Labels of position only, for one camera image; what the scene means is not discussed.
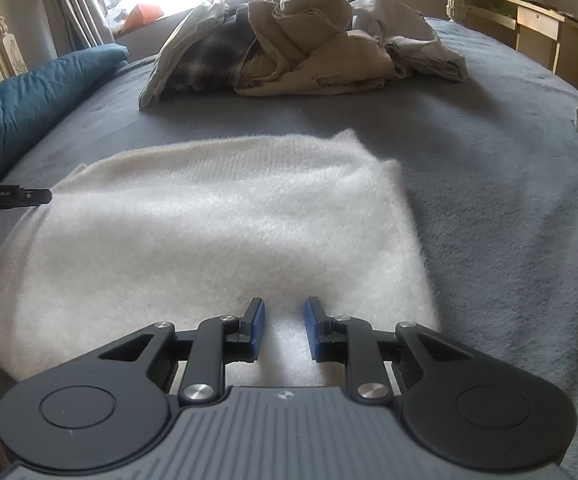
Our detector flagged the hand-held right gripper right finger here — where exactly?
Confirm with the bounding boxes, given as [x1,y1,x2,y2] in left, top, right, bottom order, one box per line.
[303,296,474,403]

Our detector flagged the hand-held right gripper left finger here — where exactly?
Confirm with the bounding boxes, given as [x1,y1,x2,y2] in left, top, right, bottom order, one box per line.
[98,297,266,407]

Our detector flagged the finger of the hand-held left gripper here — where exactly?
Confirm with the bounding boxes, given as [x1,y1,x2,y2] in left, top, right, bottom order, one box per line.
[21,188,53,207]

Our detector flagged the cream fleece sweater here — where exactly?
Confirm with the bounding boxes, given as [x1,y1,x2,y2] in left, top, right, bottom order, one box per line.
[0,128,440,382]

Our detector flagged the teal pillow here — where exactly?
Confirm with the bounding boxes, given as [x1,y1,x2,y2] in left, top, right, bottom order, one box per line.
[0,42,130,183]

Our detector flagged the grey curtain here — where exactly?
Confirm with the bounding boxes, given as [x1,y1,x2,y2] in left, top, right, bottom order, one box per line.
[29,0,114,51]

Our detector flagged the orange object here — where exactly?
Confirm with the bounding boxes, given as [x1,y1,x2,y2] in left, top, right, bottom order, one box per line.
[121,4,164,33]

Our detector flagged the grey bed blanket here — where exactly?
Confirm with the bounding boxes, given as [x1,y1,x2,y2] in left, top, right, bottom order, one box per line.
[0,15,578,480]

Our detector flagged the dark plaid shirt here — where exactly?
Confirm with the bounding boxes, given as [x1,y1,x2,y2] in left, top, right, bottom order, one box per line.
[169,2,262,92]

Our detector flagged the khaki pants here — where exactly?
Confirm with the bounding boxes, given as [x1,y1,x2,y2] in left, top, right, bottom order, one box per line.
[234,30,397,97]

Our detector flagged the light wooden desk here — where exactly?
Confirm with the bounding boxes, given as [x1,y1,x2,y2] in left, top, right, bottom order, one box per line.
[461,0,578,96]

